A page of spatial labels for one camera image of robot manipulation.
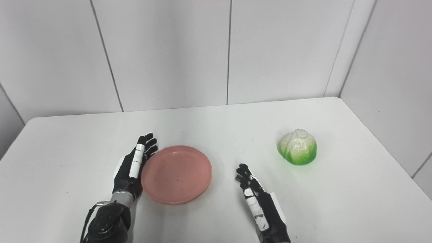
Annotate pink round plate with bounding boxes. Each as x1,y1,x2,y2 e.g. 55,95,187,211
141,145,213,205

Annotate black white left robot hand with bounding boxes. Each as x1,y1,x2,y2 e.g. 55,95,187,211
112,132,159,202

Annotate green white toy cabbage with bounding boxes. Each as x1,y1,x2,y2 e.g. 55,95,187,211
277,128,318,166

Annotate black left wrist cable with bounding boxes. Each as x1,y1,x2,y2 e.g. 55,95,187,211
80,201,109,243

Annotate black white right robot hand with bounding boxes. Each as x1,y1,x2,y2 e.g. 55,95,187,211
235,163,292,243

